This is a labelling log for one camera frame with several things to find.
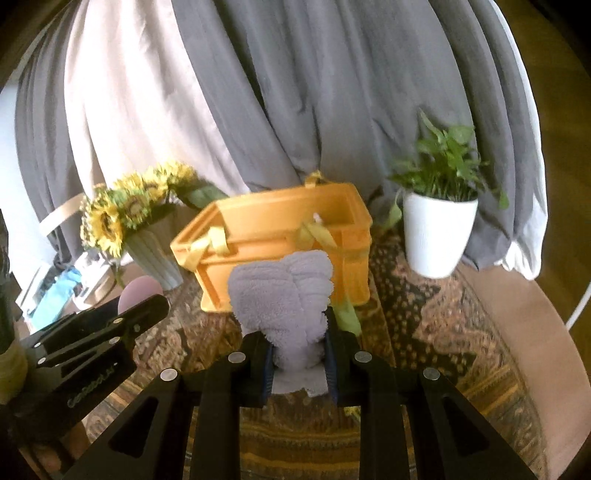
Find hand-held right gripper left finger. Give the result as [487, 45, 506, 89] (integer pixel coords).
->
[60, 332, 279, 480]

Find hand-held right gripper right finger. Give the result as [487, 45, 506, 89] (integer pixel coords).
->
[322, 312, 539, 480]

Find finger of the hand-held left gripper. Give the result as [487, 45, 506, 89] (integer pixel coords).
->
[18, 294, 171, 370]

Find lavender fluffy towel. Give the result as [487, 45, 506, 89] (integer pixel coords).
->
[228, 249, 335, 398]

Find orange plastic crate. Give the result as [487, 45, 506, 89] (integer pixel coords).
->
[170, 171, 374, 336]

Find pink soft ball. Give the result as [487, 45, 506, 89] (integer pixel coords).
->
[117, 275, 164, 315]

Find yellow-green soft cloth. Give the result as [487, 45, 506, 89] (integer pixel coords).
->
[0, 351, 29, 403]

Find white ribbed vase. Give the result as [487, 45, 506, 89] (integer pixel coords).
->
[124, 213, 185, 291]

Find blue cloth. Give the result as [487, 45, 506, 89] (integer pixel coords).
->
[30, 268, 84, 326]

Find patterned brown tablecloth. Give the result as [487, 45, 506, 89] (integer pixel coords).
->
[83, 231, 550, 480]

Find sunflower bouquet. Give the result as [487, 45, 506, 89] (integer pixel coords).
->
[79, 161, 229, 260]

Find white plant pot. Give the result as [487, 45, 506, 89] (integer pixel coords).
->
[403, 190, 479, 280]

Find beige curtain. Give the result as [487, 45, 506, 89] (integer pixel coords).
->
[62, 0, 252, 197]

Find green leafy plant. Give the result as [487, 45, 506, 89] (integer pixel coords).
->
[369, 108, 509, 232]

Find grey curtain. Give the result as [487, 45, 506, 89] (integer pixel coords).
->
[14, 0, 550, 271]

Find white cable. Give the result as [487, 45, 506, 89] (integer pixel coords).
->
[564, 258, 591, 330]

